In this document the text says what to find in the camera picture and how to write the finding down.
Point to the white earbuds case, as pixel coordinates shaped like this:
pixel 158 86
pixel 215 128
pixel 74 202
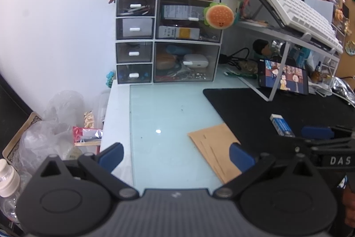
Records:
pixel 195 60

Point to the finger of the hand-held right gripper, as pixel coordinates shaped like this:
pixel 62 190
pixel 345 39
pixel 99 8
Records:
pixel 319 146
pixel 316 132

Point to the clear bottle with white cap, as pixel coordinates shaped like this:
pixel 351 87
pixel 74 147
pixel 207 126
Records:
pixel 8 178

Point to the silver foil bag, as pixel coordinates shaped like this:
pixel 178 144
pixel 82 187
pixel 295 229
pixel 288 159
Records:
pixel 344 89

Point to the amber dropper bottle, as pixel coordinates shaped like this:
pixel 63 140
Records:
pixel 316 74

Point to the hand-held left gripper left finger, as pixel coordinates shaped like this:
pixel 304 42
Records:
pixel 111 157

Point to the medium clear drawer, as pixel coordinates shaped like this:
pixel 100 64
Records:
pixel 180 11
pixel 180 32

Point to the green packet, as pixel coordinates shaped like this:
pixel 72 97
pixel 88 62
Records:
pixel 241 74

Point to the white keyboard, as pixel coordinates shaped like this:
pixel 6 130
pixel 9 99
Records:
pixel 296 12

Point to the burger plush toy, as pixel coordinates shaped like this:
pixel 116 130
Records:
pixel 219 16

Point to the small clear drawer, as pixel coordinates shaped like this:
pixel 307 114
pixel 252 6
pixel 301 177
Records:
pixel 134 53
pixel 134 74
pixel 136 6
pixel 135 28

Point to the white drawer organizer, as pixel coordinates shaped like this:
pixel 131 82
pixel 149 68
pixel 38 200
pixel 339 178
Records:
pixel 154 40

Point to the black-haired figurine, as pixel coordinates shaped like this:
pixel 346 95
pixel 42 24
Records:
pixel 261 46

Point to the patterned brown box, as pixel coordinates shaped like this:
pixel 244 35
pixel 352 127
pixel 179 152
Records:
pixel 19 137

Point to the phone with cartoon screen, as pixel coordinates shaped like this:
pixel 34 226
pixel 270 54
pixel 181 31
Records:
pixel 283 77

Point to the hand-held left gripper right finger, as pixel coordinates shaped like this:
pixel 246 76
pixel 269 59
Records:
pixel 241 159

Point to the black desk mat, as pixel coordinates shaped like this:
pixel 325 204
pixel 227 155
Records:
pixel 249 112

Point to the red snack packet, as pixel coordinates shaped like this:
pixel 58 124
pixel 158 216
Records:
pixel 86 134

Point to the brown envelope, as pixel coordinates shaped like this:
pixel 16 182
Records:
pixel 213 148

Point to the small teal toy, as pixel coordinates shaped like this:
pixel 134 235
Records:
pixel 110 77

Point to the large clear drawer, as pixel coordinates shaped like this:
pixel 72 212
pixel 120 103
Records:
pixel 194 76

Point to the brown oval case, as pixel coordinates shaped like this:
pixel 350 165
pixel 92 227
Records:
pixel 165 60

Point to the clear plastic bags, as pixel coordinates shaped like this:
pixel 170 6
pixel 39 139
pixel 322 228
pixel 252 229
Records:
pixel 55 120

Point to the eraser with blue sleeve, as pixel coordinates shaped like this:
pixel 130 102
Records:
pixel 283 126

